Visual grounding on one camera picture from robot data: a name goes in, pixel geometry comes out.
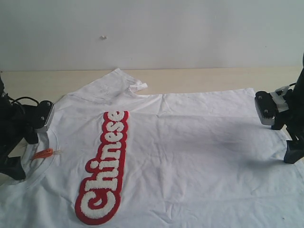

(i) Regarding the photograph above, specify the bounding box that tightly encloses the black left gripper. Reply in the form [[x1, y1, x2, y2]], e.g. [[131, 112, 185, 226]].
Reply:
[[0, 95, 38, 181]]

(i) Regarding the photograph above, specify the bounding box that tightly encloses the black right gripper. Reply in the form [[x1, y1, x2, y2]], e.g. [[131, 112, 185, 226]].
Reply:
[[271, 90, 304, 164]]

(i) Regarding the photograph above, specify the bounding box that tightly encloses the white t-shirt red Chinese patch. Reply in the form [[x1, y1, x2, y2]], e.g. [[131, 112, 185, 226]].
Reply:
[[0, 69, 304, 228]]

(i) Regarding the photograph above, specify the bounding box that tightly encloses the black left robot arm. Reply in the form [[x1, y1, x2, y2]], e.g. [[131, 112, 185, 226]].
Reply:
[[0, 81, 38, 181]]

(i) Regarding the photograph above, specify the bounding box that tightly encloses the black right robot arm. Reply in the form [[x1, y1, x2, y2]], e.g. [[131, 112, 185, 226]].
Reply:
[[271, 71, 304, 164]]

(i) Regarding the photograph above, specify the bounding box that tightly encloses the orange neck label tag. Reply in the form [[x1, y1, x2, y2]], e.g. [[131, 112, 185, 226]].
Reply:
[[31, 148, 63, 160]]

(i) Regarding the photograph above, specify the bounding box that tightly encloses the right wrist camera black silver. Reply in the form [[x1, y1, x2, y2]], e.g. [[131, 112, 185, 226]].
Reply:
[[255, 85, 292, 126]]

